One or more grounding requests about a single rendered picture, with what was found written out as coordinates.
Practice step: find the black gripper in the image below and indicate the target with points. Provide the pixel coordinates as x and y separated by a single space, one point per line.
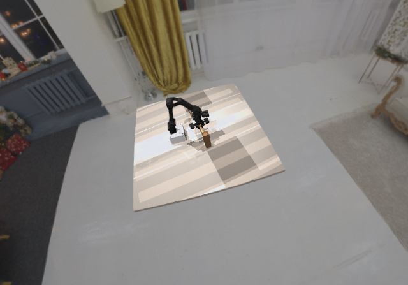
199 122

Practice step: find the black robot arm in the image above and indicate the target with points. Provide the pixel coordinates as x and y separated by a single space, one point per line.
196 112

